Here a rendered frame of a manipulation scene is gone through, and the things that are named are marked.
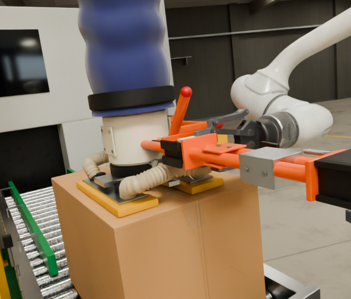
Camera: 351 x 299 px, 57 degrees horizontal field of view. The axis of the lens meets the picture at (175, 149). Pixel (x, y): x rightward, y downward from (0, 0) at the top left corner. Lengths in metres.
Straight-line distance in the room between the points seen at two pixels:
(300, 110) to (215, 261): 0.42
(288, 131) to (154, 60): 0.35
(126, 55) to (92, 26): 0.10
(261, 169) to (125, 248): 0.35
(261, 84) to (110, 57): 0.40
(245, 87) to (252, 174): 0.47
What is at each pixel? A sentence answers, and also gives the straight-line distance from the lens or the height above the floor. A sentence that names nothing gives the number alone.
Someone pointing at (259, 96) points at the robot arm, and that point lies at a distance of 0.90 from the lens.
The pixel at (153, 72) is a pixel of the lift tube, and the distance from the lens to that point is 0.79.
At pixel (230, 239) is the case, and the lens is 0.86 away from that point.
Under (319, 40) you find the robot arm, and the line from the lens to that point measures 0.92.
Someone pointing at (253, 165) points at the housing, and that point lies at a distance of 0.49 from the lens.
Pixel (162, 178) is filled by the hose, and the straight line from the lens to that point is 0.71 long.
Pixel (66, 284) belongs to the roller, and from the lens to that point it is 1.37.
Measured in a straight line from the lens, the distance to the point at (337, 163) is 0.39.
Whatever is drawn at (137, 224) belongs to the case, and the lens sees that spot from 0.69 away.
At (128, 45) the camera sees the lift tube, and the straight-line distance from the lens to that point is 0.79.
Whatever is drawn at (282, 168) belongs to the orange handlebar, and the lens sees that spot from 0.45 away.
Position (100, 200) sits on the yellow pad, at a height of 0.96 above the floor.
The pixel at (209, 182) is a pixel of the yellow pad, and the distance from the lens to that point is 0.81.
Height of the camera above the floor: 1.20
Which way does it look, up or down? 10 degrees down
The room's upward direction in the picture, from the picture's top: 7 degrees counter-clockwise
